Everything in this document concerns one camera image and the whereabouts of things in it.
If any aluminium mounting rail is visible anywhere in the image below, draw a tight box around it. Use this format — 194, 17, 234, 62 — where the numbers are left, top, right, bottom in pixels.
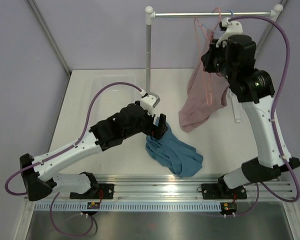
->
23, 174, 295, 202

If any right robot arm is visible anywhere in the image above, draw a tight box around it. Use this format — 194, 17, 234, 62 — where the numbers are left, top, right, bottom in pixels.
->
201, 34, 300, 198

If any teal tank top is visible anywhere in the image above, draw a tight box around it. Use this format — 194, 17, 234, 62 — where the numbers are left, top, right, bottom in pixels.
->
145, 126, 204, 178

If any pink tank top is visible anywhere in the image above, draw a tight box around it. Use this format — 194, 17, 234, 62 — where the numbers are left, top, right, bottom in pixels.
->
178, 28, 231, 134

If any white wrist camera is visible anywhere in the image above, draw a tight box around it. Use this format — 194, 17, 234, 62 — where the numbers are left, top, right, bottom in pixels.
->
215, 17, 243, 48
139, 89, 161, 117

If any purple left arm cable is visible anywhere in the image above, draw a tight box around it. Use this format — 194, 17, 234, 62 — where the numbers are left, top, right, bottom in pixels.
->
4, 81, 144, 196

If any metal clothes rack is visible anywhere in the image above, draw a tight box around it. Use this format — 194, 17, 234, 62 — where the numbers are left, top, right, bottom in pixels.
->
144, 0, 288, 92

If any pink wire hanger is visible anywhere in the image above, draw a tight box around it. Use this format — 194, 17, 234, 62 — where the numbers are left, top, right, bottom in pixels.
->
193, 6, 222, 107

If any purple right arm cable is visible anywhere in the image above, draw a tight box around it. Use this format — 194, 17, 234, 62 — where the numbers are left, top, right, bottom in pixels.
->
227, 16, 300, 202

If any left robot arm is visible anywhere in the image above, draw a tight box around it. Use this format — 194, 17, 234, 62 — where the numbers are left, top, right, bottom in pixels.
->
19, 101, 168, 202

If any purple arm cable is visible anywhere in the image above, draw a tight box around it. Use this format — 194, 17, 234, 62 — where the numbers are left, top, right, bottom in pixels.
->
227, 16, 300, 202
4, 81, 144, 196

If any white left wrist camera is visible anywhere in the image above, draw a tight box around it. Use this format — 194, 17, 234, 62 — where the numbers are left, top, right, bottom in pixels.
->
139, 89, 161, 117

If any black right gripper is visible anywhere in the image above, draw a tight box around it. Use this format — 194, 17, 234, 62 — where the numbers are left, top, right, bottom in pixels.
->
202, 39, 237, 83

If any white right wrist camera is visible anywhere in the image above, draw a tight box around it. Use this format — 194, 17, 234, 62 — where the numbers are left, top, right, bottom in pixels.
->
215, 17, 243, 48

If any blue wire hanger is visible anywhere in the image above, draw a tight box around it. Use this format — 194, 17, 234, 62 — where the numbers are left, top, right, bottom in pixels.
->
201, 8, 235, 41

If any clear plastic basket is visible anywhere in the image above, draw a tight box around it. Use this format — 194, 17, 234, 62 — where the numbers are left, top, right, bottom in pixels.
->
90, 75, 138, 103

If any white slotted cable duct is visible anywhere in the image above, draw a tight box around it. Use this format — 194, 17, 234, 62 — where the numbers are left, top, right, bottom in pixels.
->
34, 201, 221, 212

